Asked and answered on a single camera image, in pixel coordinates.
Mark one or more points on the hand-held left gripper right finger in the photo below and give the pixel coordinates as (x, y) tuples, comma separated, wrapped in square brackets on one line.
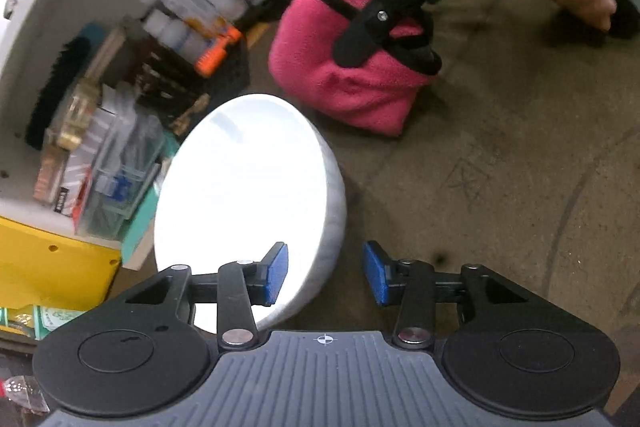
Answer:
[(375, 272)]

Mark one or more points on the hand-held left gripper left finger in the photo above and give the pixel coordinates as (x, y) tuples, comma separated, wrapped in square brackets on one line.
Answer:
[(277, 274)]

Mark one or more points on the pink cloth with black trim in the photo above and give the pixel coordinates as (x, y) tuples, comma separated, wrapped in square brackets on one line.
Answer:
[(330, 77)]

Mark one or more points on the white bowl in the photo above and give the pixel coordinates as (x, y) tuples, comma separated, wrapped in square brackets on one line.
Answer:
[(240, 187)]

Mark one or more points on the black organizer basket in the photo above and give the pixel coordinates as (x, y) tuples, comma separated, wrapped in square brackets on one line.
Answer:
[(225, 77)]

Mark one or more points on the teal book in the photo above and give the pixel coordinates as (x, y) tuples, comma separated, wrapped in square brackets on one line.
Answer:
[(137, 227)]

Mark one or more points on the orange box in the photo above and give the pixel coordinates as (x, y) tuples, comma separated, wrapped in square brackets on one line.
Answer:
[(215, 54)]

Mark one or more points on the brown desk mat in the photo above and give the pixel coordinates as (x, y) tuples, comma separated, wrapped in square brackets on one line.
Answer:
[(500, 157)]

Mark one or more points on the bronze hair clip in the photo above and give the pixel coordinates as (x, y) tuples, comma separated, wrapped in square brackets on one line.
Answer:
[(187, 114)]

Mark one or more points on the clear plastic storage box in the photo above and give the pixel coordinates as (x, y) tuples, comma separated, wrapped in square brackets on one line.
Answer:
[(125, 167)]

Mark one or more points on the white bottle with blue label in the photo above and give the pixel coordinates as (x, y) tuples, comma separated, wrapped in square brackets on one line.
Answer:
[(175, 34)]

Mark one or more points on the striped white box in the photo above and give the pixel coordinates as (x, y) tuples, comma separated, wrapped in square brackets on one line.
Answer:
[(75, 177)]

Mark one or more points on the yellow plastic bin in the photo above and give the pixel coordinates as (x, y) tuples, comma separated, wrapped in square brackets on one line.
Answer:
[(50, 267)]

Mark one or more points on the green label bottle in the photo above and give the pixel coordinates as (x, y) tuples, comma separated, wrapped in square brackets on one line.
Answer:
[(45, 319)]

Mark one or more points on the pink round tin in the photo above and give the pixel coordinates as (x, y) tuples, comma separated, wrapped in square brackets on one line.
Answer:
[(47, 172)]

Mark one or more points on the gold round tin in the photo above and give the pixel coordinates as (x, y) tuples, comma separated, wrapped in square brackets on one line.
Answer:
[(75, 117)]

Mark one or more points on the black bristle brush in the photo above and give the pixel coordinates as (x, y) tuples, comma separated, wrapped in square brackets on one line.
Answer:
[(55, 92)]

